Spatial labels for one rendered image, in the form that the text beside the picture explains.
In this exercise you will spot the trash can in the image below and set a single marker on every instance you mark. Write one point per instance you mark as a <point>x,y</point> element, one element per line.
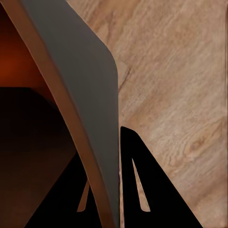
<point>38,138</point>

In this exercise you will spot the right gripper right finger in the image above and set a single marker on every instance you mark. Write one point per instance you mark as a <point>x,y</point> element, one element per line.
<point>168,208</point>

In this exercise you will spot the can of soda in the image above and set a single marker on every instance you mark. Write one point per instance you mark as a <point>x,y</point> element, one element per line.
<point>45,91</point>
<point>17,68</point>

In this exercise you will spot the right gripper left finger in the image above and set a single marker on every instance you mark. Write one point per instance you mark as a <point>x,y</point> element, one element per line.
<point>59,207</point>

